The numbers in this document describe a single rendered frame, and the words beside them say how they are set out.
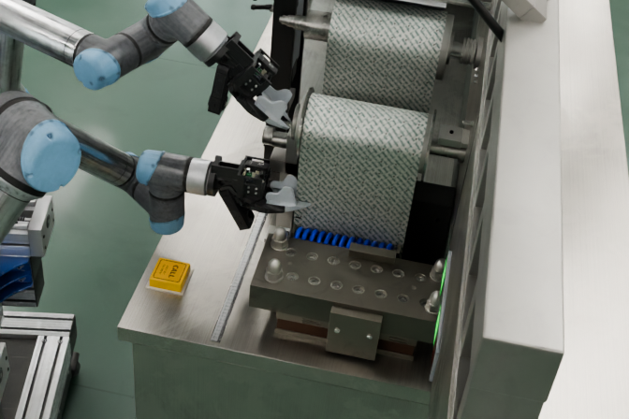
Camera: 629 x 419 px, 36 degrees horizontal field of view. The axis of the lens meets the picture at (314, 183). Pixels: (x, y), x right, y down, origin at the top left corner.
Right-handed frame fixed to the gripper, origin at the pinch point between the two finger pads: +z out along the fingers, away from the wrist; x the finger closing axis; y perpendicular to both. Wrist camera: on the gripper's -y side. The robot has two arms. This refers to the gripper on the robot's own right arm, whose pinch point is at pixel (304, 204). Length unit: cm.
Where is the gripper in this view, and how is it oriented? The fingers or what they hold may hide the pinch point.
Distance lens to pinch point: 197.5
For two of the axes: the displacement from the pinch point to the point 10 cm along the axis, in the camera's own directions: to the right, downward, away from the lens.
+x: 1.9, -6.0, 7.8
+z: 9.8, 1.8, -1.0
